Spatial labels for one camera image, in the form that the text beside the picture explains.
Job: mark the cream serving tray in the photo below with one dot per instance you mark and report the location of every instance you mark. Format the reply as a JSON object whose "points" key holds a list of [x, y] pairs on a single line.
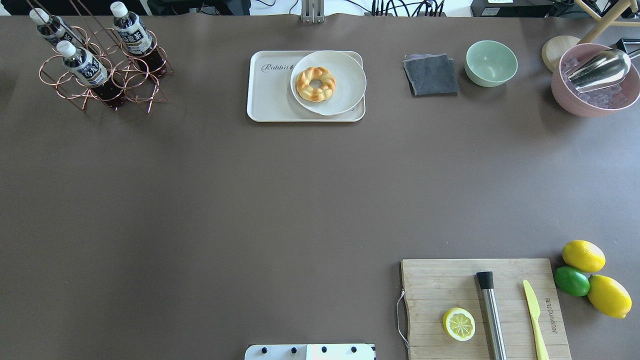
{"points": [[269, 97]]}

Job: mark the braided ring pastry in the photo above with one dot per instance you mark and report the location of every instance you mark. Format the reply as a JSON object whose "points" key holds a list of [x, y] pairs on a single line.
{"points": [[315, 84]]}

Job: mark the tea bottle white cap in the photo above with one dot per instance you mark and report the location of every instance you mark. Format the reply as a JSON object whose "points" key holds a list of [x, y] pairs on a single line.
{"points": [[91, 72]]}

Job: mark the copper wire bottle rack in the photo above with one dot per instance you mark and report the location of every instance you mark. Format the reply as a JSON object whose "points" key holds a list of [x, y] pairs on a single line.
{"points": [[115, 62]]}

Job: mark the pink ice bowl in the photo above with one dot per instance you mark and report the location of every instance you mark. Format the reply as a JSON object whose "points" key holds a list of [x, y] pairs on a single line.
{"points": [[598, 102]]}

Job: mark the round wooden stand base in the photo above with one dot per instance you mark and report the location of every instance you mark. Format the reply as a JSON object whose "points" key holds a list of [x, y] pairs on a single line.
{"points": [[554, 48]]}

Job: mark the yellow plastic knife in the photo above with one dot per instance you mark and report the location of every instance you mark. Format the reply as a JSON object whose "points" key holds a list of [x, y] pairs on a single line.
{"points": [[534, 313]]}

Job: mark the tea bottle back right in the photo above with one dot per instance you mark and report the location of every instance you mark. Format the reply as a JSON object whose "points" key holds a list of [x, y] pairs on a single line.
{"points": [[137, 40]]}

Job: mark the green ceramic bowl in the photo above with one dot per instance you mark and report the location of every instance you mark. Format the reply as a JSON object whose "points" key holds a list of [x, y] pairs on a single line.
{"points": [[489, 63]]}

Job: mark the tea bottle back left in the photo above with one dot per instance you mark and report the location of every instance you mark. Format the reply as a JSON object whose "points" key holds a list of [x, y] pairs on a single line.
{"points": [[54, 29]]}

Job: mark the grey folded cloth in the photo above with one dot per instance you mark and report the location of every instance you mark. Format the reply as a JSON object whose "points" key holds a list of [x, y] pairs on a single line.
{"points": [[431, 74]]}

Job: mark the green lime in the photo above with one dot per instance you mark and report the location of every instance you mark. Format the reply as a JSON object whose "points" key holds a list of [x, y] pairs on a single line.
{"points": [[571, 281]]}

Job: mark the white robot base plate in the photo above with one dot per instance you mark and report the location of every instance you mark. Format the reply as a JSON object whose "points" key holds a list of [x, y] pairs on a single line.
{"points": [[318, 351]]}

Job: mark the lower whole lemon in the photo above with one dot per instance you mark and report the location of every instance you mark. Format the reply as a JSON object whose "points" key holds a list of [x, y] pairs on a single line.
{"points": [[609, 296]]}

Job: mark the wooden cutting board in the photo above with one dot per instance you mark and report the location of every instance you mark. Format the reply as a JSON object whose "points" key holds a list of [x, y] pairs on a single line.
{"points": [[433, 286]]}

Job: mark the half lemon slice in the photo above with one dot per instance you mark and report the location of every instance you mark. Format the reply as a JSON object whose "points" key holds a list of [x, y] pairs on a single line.
{"points": [[459, 324]]}

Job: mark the whole lemon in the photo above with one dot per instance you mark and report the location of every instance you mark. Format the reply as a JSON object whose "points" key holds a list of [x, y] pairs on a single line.
{"points": [[609, 296], [584, 256]]}

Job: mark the steel muddler black tip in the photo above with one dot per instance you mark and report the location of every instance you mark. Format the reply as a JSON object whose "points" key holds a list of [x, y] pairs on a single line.
{"points": [[486, 284]]}

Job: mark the aluminium frame post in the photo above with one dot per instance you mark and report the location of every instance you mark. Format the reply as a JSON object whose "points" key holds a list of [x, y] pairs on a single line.
{"points": [[312, 11]]}

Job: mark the upper whole lemon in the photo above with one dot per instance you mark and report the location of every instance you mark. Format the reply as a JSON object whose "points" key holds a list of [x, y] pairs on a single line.
{"points": [[584, 256]]}

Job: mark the white round plate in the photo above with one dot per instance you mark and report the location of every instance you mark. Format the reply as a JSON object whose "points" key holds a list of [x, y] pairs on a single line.
{"points": [[350, 81]]}

